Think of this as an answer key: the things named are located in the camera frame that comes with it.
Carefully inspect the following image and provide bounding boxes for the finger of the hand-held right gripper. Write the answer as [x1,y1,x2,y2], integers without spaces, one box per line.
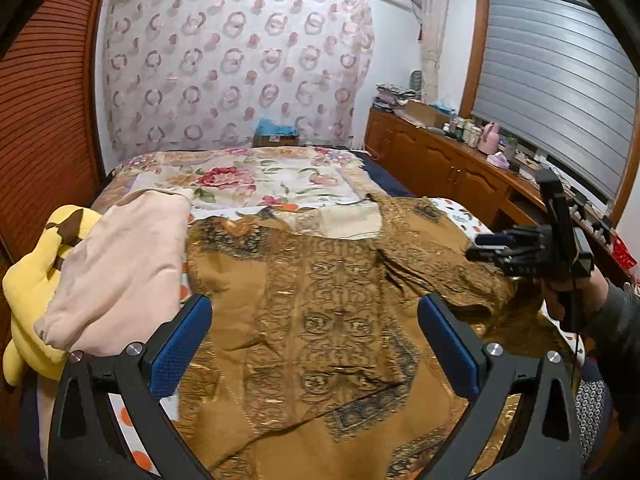
[474,227,553,251]
[465,246,553,277]

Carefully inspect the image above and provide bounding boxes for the red basket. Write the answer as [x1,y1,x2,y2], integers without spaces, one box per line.
[607,232,637,275]

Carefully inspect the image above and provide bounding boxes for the person's right hand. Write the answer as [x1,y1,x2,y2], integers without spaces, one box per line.
[542,265,610,333]

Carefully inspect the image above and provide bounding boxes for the group of bottles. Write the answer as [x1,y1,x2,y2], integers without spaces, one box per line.
[442,115,483,148]

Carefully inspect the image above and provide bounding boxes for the pink kettle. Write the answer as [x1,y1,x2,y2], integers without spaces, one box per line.
[477,122,501,155]

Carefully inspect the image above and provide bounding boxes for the pile of folded clothes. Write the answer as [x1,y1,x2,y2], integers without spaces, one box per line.
[372,82,418,112]

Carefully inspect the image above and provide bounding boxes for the navy blue bed cover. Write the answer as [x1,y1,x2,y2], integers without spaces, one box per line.
[345,147,417,198]

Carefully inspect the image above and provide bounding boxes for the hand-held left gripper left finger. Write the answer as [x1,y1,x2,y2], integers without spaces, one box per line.
[46,294,216,480]

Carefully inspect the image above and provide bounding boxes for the person's dotted pants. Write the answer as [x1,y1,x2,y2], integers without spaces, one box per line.
[574,379,613,453]

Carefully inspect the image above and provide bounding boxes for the grey window blind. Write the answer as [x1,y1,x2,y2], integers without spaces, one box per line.
[470,0,638,201]

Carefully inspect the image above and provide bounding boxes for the floral quilt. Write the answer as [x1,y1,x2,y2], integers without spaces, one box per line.
[90,146,388,241]

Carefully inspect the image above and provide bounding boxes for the orange print bedsheet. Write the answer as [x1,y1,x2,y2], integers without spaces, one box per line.
[107,195,503,480]

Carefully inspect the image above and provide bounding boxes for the ring patterned curtain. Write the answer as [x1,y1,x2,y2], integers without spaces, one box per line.
[102,0,376,153]

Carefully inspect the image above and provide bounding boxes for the yellow plush toy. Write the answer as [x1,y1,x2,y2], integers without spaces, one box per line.
[1,204,106,387]

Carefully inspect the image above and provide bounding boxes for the blue box behind bed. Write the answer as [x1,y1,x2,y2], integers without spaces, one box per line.
[255,117,301,148]

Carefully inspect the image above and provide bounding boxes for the lace corner curtain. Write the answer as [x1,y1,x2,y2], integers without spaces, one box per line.
[419,0,451,103]

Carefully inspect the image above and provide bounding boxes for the wooden window frame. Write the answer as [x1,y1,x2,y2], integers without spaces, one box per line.
[457,0,640,226]

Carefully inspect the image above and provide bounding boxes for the wooden cabinet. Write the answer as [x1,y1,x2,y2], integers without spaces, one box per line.
[364,106,636,286]

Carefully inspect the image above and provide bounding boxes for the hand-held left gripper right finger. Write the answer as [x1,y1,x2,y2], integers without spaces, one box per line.
[416,292,583,480]

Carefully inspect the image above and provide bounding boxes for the wooden slatted door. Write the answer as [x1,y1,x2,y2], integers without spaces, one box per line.
[0,0,116,271]

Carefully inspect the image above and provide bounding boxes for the cardboard box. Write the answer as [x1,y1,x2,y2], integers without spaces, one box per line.
[399,100,451,128]

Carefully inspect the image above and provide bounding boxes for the pink cloth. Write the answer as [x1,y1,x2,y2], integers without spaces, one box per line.
[34,187,196,426]

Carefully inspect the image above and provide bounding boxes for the brown patterned garment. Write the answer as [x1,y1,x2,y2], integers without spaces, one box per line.
[177,192,576,480]

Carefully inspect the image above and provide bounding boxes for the person's right forearm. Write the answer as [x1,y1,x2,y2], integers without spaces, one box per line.
[582,280,640,431]

